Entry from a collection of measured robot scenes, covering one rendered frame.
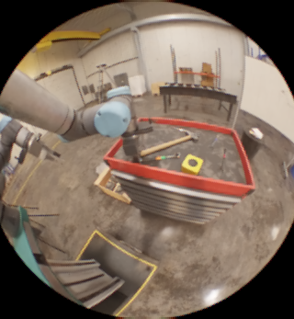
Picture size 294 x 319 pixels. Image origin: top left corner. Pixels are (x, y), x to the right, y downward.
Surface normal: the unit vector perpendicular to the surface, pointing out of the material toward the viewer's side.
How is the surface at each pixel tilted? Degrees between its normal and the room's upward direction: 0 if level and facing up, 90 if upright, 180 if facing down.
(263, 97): 90
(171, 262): 0
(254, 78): 90
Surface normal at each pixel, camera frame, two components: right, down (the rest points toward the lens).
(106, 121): 0.06, 0.72
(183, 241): -0.14, -0.69
